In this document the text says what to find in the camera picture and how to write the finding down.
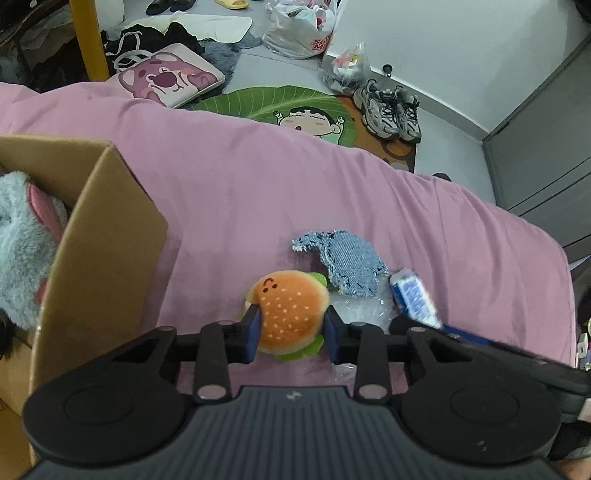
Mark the white plastic shopping bag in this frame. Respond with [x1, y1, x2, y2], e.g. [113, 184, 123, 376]
[262, 0, 350, 60]

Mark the burger plush toy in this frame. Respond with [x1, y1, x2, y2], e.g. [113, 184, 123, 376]
[243, 270, 331, 363]

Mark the person's right forearm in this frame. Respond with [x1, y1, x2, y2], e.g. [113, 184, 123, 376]
[560, 455, 591, 480]

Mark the pink bear cushion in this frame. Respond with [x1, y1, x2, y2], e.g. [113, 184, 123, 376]
[117, 52, 227, 110]

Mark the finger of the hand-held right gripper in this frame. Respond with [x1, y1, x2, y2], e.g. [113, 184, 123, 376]
[441, 324, 546, 376]

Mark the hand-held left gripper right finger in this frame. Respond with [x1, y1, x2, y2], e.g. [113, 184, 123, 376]
[323, 308, 468, 402]

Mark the white rug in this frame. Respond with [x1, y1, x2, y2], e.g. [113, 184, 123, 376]
[124, 13, 254, 46]

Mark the green leaf floor mat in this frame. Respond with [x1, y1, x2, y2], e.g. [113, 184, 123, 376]
[191, 85, 416, 174]

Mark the clear trash bag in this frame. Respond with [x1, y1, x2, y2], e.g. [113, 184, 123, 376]
[318, 42, 373, 96]

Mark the clear plastic bag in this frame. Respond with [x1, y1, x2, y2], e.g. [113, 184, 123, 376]
[329, 295, 402, 387]

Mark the grey sneaker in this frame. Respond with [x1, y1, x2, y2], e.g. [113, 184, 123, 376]
[353, 79, 402, 141]
[392, 88, 423, 144]

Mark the blue white tissue packet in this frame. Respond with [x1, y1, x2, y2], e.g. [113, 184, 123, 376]
[389, 268, 443, 329]

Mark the brown cardboard box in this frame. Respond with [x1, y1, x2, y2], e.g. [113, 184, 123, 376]
[0, 135, 169, 465]

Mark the pink bed sheet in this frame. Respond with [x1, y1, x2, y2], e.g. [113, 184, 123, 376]
[0, 82, 578, 402]

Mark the round table yellow leg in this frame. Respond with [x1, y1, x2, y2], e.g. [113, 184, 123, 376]
[68, 0, 110, 82]

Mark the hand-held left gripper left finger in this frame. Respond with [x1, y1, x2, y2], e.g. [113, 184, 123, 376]
[110, 306, 264, 402]

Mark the grey plush toy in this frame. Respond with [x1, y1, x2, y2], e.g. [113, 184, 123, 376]
[0, 172, 70, 359]

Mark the black clothes pile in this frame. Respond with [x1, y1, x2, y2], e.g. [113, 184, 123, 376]
[102, 22, 206, 73]

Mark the grey wardrobe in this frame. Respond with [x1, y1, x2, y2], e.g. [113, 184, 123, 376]
[480, 37, 591, 264]

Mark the grey furry rug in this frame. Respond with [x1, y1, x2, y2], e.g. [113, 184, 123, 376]
[198, 32, 264, 91]

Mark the blue denim cloth piece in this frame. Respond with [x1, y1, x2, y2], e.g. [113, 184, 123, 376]
[291, 229, 391, 296]

